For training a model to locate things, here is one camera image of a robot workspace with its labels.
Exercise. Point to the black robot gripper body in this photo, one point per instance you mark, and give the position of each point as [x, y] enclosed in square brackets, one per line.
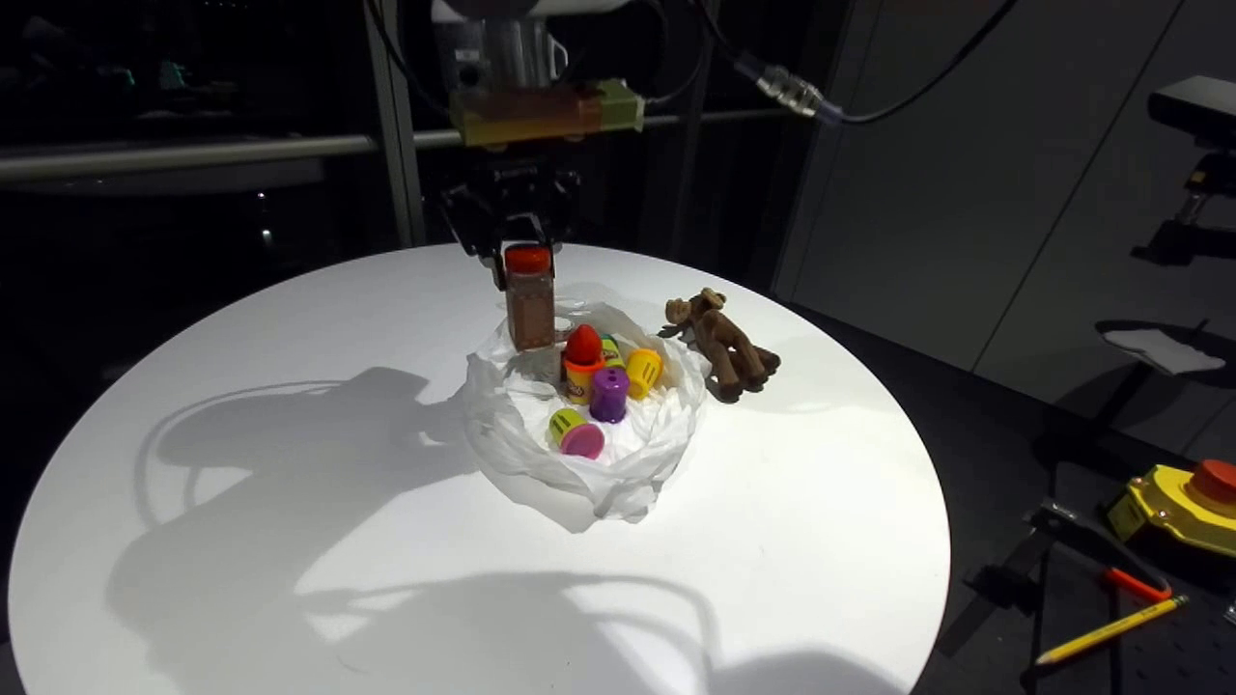
[507, 204]

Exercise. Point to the red lid spice jar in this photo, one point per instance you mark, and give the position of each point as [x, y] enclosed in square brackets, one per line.
[532, 293]

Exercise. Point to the red lid play dough tub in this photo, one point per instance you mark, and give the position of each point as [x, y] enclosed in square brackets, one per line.
[579, 358]

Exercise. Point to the white plastic bag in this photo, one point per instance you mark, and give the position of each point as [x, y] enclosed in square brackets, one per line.
[545, 440]

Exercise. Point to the yellow play dough tub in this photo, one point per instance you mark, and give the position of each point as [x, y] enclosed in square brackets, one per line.
[643, 370]

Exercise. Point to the pink lid yellow dough tub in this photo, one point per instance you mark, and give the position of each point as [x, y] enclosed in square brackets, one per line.
[578, 432]

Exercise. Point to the brown plush moose toy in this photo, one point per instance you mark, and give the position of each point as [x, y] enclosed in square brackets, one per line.
[735, 364]

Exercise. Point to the purple lid play dough tub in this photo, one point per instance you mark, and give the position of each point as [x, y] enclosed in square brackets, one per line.
[607, 394]

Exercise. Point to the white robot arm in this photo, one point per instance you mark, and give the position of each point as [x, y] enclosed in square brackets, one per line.
[513, 78]

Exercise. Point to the metal window railing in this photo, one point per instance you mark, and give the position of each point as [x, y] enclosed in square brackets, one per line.
[177, 155]

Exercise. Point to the yellow pencil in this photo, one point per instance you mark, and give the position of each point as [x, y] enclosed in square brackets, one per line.
[1111, 632]

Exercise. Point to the yellow emergency stop button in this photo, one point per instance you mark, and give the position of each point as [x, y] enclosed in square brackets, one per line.
[1187, 502]

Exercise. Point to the wrist camera mount board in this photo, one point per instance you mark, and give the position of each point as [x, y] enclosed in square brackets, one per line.
[551, 113]

